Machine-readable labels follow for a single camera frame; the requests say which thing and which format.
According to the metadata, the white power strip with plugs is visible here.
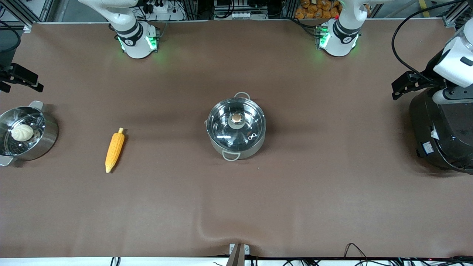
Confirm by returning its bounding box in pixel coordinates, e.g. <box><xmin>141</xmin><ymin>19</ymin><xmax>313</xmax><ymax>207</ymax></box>
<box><xmin>142</xmin><ymin>0</ymin><xmax>170</xmax><ymax>14</ymax></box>

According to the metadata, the brown table mat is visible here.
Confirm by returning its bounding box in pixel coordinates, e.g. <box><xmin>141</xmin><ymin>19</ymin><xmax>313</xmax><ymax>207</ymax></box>
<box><xmin>0</xmin><ymin>18</ymin><xmax>473</xmax><ymax>259</ymax></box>

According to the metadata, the looped black cable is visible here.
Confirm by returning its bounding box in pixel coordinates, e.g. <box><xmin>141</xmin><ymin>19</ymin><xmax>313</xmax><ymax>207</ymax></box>
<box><xmin>344</xmin><ymin>243</ymin><xmax>371</xmax><ymax>266</ymax></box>

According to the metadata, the metal table clamp bracket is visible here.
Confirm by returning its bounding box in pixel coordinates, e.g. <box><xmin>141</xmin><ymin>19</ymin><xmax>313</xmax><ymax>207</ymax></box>
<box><xmin>226</xmin><ymin>243</ymin><xmax>250</xmax><ymax>266</ymax></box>

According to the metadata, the steel steamer pot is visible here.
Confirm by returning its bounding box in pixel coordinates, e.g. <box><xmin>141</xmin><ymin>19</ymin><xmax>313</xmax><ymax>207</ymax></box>
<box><xmin>0</xmin><ymin>100</ymin><xmax>59</xmax><ymax>167</ymax></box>

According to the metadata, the black rice cooker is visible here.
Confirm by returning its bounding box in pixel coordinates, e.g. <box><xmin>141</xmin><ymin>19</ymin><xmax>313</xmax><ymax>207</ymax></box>
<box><xmin>409</xmin><ymin>87</ymin><xmax>473</xmax><ymax>174</ymax></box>

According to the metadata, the aluminium frame profile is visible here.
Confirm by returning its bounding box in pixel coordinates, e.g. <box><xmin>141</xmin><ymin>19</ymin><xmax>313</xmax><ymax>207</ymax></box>
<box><xmin>0</xmin><ymin>0</ymin><xmax>50</xmax><ymax>32</ymax></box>
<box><xmin>442</xmin><ymin>0</ymin><xmax>473</xmax><ymax>28</ymax></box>

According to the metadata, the glass pot lid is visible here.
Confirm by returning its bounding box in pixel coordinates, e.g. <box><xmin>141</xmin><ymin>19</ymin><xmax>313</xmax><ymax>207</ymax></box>
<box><xmin>207</xmin><ymin>98</ymin><xmax>266</xmax><ymax>152</ymax></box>

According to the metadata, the white steamed bun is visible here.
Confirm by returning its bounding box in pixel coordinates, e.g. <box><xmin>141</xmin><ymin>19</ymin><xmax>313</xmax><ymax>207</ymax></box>
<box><xmin>11</xmin><ymin>124</ymin><xmax>34</xmax><ymax>142</ymax></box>

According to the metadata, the steel cooking pot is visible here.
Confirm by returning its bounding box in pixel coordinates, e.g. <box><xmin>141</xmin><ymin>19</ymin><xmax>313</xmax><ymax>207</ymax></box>
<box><xmin>204</xmin><ymin>92</ymin><xmax>266</xmax><ymax>161</ymax></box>

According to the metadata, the black cable bundle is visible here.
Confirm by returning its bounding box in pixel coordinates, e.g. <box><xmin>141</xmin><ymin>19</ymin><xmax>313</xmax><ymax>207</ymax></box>
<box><xmin>255</xmin><ymin>255</ymin><xmax>473</xmax><ymax>266</ymax></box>

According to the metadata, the yellow corn cob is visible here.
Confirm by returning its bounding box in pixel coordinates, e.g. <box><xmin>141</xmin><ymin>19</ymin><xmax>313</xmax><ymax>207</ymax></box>
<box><xmin>105</xmin><ymin>127</ymin><xmax>125</xmax><ymax>173</ymax></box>

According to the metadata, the bag of orange buns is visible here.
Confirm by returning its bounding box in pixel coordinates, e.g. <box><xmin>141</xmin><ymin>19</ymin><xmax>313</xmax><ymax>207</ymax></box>
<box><xmin>295</xmin><ymin>0</ymin><xmax>341</xmax><ymax>20</ymax></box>

